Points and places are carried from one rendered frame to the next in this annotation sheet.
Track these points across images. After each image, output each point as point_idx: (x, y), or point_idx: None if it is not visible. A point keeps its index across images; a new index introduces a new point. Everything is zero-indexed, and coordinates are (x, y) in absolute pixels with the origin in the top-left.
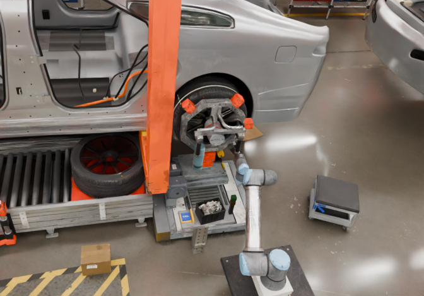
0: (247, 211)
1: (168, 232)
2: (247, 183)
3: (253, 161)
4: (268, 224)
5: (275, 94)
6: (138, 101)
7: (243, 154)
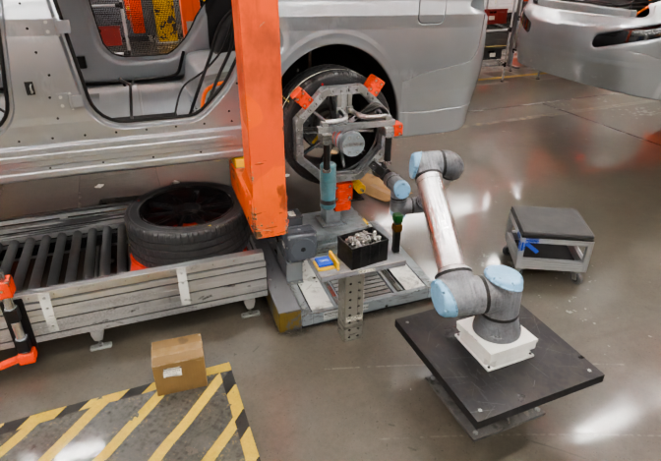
0: (428, 213)
1: (298, 311)
2: (418, 172)
3: (407, 221)
4: None
5: (426, 83)
6: (223, 104)
7: (390, 216)
